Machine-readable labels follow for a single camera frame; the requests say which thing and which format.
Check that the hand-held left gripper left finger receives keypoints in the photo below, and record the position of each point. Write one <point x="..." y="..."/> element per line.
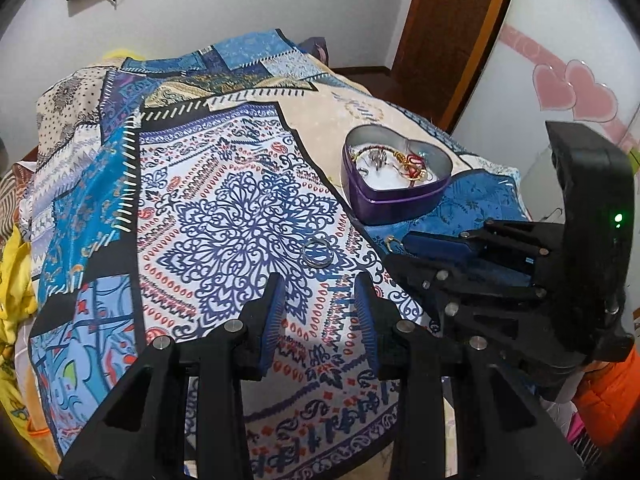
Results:
<point x="275" y="310"/>

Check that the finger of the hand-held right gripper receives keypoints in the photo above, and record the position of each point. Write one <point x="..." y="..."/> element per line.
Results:
<point x="435" y="247"/>
<point x="430" y="280"/>

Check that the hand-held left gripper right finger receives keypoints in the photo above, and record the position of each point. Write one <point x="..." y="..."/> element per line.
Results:
<point x="367" y="320"/>

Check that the purple heart-shaped tin box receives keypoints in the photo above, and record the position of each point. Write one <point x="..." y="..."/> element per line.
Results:
<point x="390" y="205"/>

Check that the silver pendant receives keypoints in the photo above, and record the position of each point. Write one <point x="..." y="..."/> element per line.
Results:
<point x="377" y="161"/>

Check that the blue patterned patchwork blanket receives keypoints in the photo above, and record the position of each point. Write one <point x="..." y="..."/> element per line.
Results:
<point x="225" y="195"/>

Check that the pink heart stickers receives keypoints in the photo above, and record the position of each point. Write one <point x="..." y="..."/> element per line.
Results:
<point x="550" y="85"/>

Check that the brown wooden door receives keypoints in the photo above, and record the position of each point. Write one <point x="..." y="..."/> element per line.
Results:
<point x="440" y="35"/>

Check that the white sliding wardrobe door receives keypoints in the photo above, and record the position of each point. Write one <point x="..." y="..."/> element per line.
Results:
<point x="550" y="20"/>

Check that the yellow cloth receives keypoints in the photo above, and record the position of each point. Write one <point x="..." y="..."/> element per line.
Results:
<point x="15" y="285"/>

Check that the striped bed sheet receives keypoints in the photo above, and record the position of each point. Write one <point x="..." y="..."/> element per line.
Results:
<point x="10" y="190"/>

